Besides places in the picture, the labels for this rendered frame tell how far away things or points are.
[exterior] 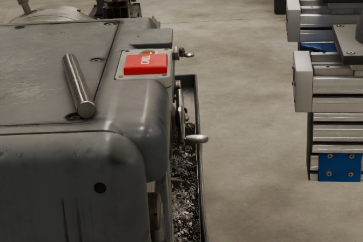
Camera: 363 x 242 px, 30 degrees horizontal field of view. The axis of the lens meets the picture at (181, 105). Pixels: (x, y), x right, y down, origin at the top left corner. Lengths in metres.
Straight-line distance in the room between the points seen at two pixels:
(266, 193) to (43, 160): 2.48
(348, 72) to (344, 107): 0.07
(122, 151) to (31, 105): 0.17
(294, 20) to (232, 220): 1.34
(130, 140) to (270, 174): 2.59
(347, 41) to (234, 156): 2.20
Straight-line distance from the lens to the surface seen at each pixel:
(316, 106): 1.39
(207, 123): 3.92
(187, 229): 1.83
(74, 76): 0.88
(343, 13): 1.85
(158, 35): 1.12
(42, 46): 1.11
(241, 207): 3.08
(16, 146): 0.77
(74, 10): 1.44
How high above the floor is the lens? 1.56
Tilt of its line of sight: 22 degrees down
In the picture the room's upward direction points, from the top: 3 degrees counter-clockwise
